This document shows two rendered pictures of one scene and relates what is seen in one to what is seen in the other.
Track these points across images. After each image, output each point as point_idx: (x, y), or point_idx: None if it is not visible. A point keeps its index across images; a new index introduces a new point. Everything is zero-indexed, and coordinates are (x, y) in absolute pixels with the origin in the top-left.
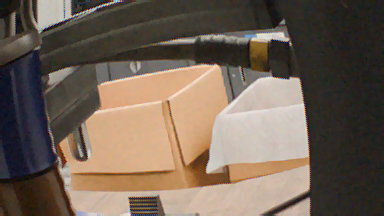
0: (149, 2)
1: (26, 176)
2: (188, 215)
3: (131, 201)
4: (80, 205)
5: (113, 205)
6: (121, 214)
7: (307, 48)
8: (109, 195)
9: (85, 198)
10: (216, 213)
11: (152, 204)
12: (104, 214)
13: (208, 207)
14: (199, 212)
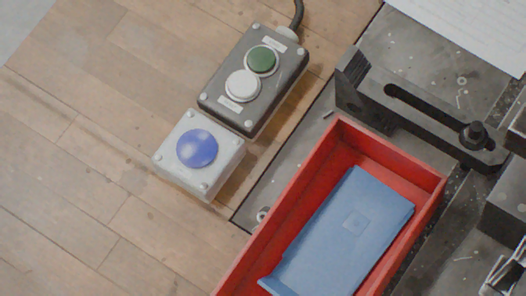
0: None
1: None
2: (261, 30)
3: (346, 72)
4: (41, 129)
5: (68, 84)
6: (232, 89)
7: None
8: (16, 77)
9: (9, 113)
10: (200, 2)
11: (360, 57)
12: (191, 108)
13: (167, 0)
14: (177, 12)
